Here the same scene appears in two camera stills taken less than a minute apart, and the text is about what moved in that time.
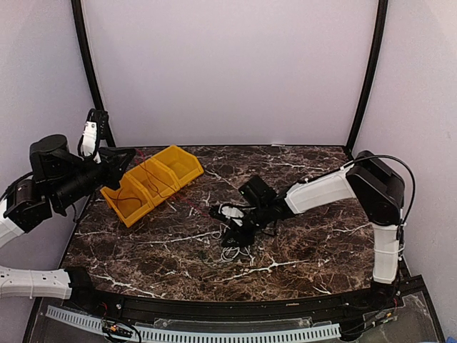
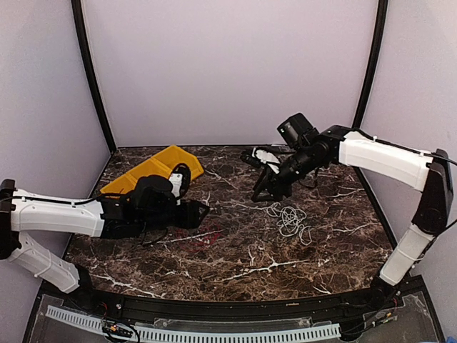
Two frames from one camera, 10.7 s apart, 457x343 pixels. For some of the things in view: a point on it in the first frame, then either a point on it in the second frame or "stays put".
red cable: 186,200 -> 203,238
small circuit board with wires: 113,327 stays put
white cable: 229,253 -> 290,221
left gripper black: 111,158 -> 190,219
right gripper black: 244,238 -> 270,182
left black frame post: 80,23 stays put
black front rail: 188,306 stays put
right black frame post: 383,9 stays put
